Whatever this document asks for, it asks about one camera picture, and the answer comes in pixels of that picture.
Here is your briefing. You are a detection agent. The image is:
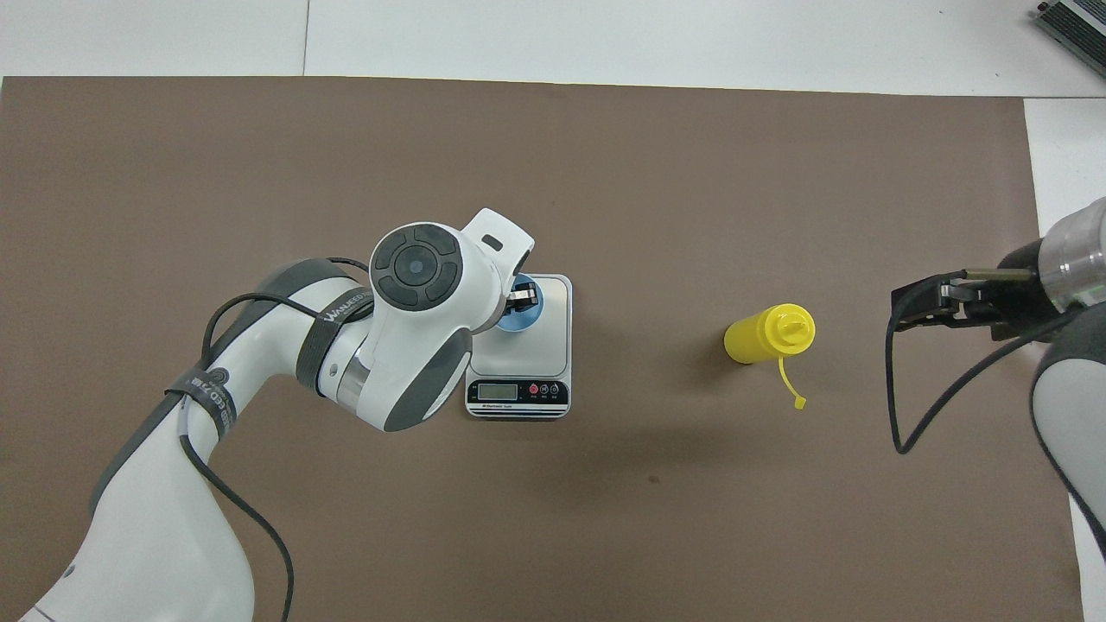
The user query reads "light blue plastic cup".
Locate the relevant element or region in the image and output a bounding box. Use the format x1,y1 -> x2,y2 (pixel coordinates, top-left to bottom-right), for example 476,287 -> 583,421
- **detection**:
489,274 -> 545,334

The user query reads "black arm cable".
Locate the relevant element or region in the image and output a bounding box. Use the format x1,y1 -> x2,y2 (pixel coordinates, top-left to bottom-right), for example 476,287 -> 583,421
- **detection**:
177,257 -> 374,622
885,268 -> 1081,455

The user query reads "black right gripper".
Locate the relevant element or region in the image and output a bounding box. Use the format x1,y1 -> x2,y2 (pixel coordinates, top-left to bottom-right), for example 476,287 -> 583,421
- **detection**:
890,242 -> 1053,342

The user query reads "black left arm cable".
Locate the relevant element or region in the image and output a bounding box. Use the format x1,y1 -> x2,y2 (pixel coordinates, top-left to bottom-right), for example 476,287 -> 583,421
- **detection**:
177,257 -> 374,622

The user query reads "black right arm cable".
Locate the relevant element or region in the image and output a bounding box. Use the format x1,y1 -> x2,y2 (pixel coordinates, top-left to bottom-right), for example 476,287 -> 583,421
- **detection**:
885,268 -> 1081,455

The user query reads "brown paper mat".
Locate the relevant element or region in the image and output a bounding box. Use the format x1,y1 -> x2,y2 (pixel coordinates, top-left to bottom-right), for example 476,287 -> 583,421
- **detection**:
0,76 -> 1085,622

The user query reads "yellow squeeze bottle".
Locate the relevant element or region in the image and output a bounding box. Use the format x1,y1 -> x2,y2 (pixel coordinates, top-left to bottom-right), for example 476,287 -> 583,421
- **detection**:
723,303 -> 817,411

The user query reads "grey ribbed metal device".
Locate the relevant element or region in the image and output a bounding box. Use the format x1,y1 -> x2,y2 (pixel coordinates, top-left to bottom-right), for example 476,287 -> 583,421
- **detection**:
1033,0 -> 1106,54

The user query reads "silver digital kitchen scale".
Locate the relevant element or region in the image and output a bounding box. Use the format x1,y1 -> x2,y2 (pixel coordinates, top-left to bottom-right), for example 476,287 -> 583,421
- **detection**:
465,274 -> 574,421

